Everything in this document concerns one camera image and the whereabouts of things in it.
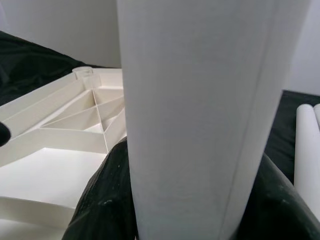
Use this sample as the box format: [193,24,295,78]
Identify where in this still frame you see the black tablecloth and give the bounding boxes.
[0,29,320,226]

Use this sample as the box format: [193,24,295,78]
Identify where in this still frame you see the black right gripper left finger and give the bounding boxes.
[63,141,138,240]

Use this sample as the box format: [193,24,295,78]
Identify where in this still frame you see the white plastic table top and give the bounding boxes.
[0,66,130,240]

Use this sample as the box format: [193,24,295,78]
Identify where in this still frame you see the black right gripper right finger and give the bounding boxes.
[226,152,320,240]

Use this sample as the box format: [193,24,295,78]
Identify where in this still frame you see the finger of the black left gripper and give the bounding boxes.
[0,121,12,149]

